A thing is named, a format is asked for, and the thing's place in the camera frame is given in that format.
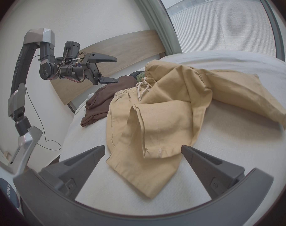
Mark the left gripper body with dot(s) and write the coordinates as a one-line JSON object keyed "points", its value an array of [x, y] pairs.
{"points": [[88, 70]]}

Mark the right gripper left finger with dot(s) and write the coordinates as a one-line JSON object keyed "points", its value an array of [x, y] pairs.
{"points": [[67, 173]]}

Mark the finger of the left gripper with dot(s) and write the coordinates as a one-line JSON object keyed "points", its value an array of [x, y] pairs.
{"points": [[97, 58], [105, 80]]}

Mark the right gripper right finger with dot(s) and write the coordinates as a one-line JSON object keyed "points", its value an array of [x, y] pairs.
{"points": [[215, 173]]}

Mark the tan shorts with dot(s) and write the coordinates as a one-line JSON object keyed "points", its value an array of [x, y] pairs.
{"points": [[168, 116]]}

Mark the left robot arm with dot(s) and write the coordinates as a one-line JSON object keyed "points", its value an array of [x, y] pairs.
{"points": [[46, 65]]}

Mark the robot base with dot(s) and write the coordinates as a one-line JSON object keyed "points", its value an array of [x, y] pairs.
{"points": [[8, 192]]}

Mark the bed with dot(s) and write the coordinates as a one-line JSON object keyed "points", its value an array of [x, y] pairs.
{"points": [[227, 149]]}

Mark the brown shorts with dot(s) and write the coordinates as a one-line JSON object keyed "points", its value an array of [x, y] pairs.
{"points": [[103, 102]]}

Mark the black garment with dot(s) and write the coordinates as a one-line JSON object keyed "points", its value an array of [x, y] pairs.
{"points": [[134, 74]]}

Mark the green garment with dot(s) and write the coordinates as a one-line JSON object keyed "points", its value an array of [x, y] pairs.
{"points": [[140, 78]]}

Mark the grey-green curtain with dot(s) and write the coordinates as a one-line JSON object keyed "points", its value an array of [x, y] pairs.
{"points": [[161, 20]]}

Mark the window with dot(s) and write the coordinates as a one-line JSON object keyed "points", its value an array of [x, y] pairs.
{"points": [[215, 20]]}

